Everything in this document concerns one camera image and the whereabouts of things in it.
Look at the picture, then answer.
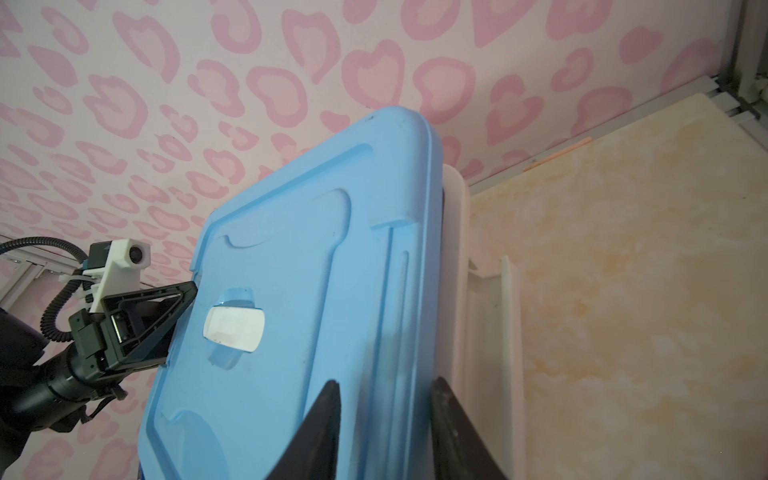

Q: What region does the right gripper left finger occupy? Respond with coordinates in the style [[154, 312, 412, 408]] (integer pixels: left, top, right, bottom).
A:
[[267, 380, 341, 480]]

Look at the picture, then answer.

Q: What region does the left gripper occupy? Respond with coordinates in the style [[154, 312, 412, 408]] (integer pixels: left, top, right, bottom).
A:
[[69, 281, 198, 384]]

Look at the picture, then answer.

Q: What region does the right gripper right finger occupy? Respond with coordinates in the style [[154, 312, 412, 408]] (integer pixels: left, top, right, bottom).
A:
[[430, 377, 507, 480]]

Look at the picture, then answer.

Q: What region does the white plastic storage bin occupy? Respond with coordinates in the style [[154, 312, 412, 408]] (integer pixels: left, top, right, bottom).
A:
[[418, 165, 527, 479]]

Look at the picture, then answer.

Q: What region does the blue plastic bin lid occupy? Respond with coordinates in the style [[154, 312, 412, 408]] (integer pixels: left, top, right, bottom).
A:
[[138, 107, 443, 479]]

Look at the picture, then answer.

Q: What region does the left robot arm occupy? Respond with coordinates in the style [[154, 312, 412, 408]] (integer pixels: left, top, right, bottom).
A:
[[1, 280, 197, 470]]

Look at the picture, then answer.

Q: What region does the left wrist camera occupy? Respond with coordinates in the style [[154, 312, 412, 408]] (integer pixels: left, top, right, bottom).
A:
[[83, 239, 151, 313]]

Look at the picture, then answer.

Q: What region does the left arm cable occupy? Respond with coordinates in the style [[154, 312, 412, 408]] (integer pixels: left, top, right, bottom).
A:
[[0, 236, 91, 343]]

